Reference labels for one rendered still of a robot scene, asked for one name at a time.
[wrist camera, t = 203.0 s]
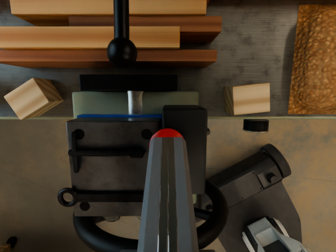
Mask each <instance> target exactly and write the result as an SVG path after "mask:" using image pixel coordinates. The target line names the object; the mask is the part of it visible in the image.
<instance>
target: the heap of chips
mask: <svg viewBox="0 0 336 252"><path fill-rule="evenodd" d="M287 114H336V4H299V7H298V17H297V27H296V36H295V46H294V55H293V65H292V75H291V84H290V94H289V104H288V113H287Z"/></svg>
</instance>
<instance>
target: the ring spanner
mask: <svg viewBox="0 0 336 252"><path fill-rule="evenodd" d="M65 193H69V194H71V195H72V197H73V200H72V201H70V202H68V201H65V200H64V198H63V195H64V194H65ZM143 199H144V192H76V191H75V190H74V189H73V188H70V187H65V188H63V189H61V190H60V191H59V192H58V194H57V200H58V202H59V203H60V204H61V205H62V206H64V207H67V208H70V207H73V206H75V205H76V204H77V202H143Z"/></svg>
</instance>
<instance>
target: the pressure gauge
mask: <svg viewBox="0 0 336 252"><path fill-rule="evenodd" d="M242 130H243V131H245V132H250V133H267V132H269V120H268V119H244V120H243V129H242Z"/></svg>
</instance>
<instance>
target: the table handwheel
mask: <svg viewBox="0 0 336 252"><path fill-rule="evenodd" d="M204 193H205V194H206V195H207V196H208V197H209V198H210V200H211V202H212V206H213V209H212V211H208V210H204V209H200V208H197V207H194V216H195V217H196V218H199V219H202V220H205V222H204V223H203V224H201V225H200V226H198V227H197V228H196V232H197V241H198V249H199V250H202V249H204V248H205V247H207V246H208V245H210V244H211V243H212V242H213V241H214V240H216V239H217V238H218V236H219V235H220V234H221V233H222V231H223V229H224V228H225V226H226V223H227V220H228V215H229V208H228V203H227V200H226V198H225V196H224V195H223V193H222V192H221V190H220V189H219V188H218V187H217V186H216V185H214V184H213V183H212V182H210V181H209V180H207V179H205V192H204ZM72 220H73V227H74V230H75V232H76V234H77V236H78V237H79V239H80V240H81V241H82V242H83V243H84V244H85V245H86V246H87V247H88V248H90V249H91V250H93V251H94V252H120V251H121V250H137V249H138V241H139V240H138V239H131V238H125V237H120V236H117V235H113V234H111V233H108V232H106V231H104V230H102V229H101V228H99V227H98V226H97V225H96V224H97V223H100V222H103V221H106V220H105V219H103V217H102V216H75V215H74V211H73V217H72Z"/></svg>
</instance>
